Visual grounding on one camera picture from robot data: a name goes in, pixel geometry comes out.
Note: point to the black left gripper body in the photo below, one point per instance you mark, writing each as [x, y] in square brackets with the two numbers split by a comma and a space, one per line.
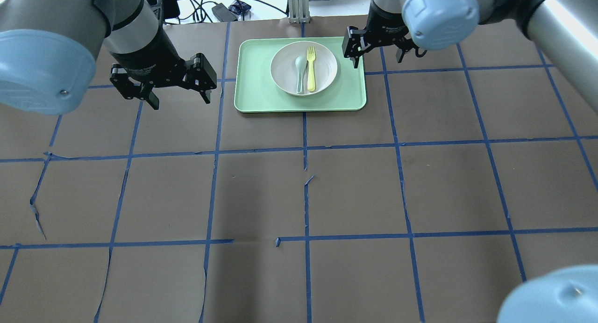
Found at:
[148, 55]

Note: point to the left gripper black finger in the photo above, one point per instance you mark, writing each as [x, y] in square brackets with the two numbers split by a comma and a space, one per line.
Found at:
[206, 96]
[151, 99]

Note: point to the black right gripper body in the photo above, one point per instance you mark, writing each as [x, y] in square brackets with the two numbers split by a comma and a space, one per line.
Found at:
[386, 20]

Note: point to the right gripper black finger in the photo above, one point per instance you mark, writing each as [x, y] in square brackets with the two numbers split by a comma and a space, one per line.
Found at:
[356, 61]
[401, 53]

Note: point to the pale green plastic spoon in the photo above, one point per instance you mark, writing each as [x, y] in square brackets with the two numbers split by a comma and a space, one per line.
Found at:
[300, 67]

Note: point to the cream round plate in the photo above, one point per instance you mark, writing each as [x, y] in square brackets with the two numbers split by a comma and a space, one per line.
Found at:
[283, 71]

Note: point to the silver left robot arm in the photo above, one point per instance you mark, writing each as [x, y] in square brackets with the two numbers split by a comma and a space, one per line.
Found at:
[49, 50]

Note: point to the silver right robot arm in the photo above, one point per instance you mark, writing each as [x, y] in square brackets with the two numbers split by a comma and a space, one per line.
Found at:
[566, 31]

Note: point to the light green plastic tray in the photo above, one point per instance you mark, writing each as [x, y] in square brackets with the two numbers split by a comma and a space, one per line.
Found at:
[256, 92]

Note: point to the black power adapter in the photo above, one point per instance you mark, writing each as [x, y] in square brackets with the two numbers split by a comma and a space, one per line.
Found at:
[223, 14]

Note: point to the aluminium frame post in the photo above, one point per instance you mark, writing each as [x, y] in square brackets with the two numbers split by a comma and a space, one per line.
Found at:
[298, 11]

